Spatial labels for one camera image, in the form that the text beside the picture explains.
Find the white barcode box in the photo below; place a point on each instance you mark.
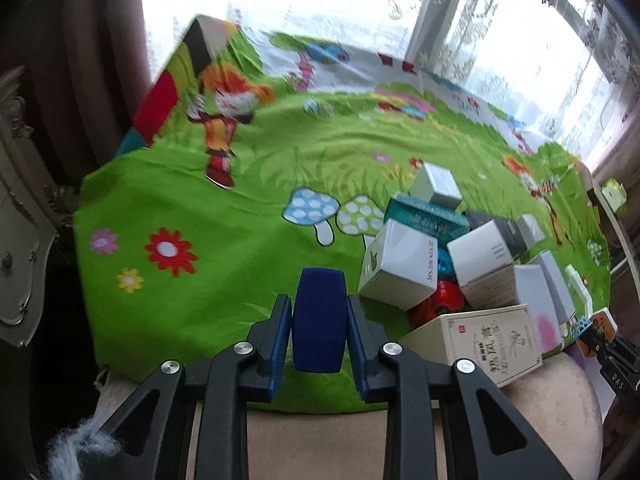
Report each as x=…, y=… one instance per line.
x=478, y=253

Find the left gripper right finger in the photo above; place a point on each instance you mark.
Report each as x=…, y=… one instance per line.
x=485, y=435

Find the white curved shelf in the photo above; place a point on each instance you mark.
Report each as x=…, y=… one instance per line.
x=623, y=267

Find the small silver cube box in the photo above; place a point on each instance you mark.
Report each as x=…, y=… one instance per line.
x=530, y=230

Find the red round toy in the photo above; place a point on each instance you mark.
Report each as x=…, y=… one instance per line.
x=446, y=298

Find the brown curtain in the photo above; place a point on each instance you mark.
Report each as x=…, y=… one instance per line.
x=90, y=72

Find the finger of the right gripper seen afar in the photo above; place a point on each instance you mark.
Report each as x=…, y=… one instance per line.
x=619, y=361

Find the black rectangular box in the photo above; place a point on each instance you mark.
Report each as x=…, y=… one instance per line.
x=507, y=227

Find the teal box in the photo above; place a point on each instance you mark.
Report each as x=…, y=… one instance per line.
x=433, y=220

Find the blue round toy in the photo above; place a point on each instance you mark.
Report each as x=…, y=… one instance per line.
x=445, y=268

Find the cream tea box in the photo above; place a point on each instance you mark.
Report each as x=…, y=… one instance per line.
x=500, y=341

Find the small white green box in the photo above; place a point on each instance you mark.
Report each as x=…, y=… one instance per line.
x=436, y=185

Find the small orange white box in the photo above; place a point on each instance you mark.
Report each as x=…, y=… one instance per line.
x=593, y=332

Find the dark blue box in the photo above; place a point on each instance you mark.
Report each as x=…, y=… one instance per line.
x=320, y=321

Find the white lace curtain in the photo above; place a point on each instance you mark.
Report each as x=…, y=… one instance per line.
x=565, y=68

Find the tall white carton box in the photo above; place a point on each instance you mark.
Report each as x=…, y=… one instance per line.
x=563, y=302

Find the white toy frame piece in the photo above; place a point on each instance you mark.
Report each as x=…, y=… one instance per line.
x=580, y=288

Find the white box pink spot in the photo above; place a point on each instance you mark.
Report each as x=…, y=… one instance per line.
x=520, y=284

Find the white box red text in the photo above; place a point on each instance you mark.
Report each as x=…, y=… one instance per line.
x=399, y=267

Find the green cartoon play mat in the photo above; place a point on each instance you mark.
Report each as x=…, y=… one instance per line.
x=262, y=153

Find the green tissue pack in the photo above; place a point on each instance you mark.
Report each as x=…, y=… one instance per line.
x=615, y=195

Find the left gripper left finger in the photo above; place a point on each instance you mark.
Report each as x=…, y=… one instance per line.
x=191, y=420

